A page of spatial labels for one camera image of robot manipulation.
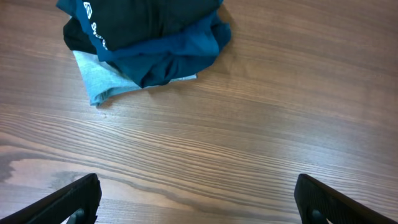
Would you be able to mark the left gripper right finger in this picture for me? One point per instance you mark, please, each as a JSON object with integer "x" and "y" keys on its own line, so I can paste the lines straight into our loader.
{"x": 319, "y": 203}

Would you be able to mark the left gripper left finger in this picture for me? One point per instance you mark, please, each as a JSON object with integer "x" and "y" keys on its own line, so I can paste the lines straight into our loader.
{"x": 76, "y": 203}

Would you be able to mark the black polo shirt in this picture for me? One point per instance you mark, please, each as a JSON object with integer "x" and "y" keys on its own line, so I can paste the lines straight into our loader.
{"x": 121, "y": 23}

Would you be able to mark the grey folded shirt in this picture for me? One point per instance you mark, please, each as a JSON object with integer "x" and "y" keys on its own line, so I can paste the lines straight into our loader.
{"x": 103, "y": 81}

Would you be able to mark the blue polo shirt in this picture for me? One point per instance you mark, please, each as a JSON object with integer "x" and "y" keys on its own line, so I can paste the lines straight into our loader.
{"x": 189, "y": 51}

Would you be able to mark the navy folded shirt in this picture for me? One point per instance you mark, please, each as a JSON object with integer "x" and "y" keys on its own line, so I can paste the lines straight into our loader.
{"x": 76, "y": 39}

